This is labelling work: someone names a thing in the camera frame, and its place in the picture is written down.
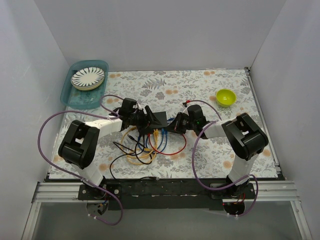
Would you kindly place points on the aluminium frame rail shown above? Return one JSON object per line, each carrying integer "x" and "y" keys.
{"x": 266, "y": 190}

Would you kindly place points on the lime green bowl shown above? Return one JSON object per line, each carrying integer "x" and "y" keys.
{"x": 225, "y": 97}

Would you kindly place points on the floral patterned table mat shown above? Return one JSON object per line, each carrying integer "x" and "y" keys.
{"x": 166, "y": 91}

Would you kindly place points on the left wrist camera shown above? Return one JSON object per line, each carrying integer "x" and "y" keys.
{"x": 128, "y": 106}

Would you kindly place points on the black network switch box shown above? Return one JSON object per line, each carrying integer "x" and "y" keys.
{"x": 150, "y": 129}

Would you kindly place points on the striped white plate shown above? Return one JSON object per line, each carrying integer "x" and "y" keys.
{"x": 88, "y": 78}

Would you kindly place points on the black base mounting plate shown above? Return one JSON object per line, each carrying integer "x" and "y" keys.
{"x": 177, "y": 193}

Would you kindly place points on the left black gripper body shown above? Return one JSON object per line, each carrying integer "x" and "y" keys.
{"x": 145, "y": 119}

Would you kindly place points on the teal plastic tray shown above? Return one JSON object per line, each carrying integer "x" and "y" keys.
{"x": 83, "y": 100}

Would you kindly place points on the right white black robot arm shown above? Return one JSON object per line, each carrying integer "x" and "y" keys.
{"x": 245, "y": 137}

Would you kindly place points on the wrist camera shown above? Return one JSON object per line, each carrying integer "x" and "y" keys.
{"x": 196, "y": 112}
{"x": 128, "y": 106}

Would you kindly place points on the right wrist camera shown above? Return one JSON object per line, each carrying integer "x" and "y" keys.
{"x": 196, "y": 112}

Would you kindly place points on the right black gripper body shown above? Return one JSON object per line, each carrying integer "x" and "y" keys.
{"x": 178, "y": 122}

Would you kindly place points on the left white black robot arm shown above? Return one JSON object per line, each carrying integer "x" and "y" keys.
{"x": 79, "y": 144}

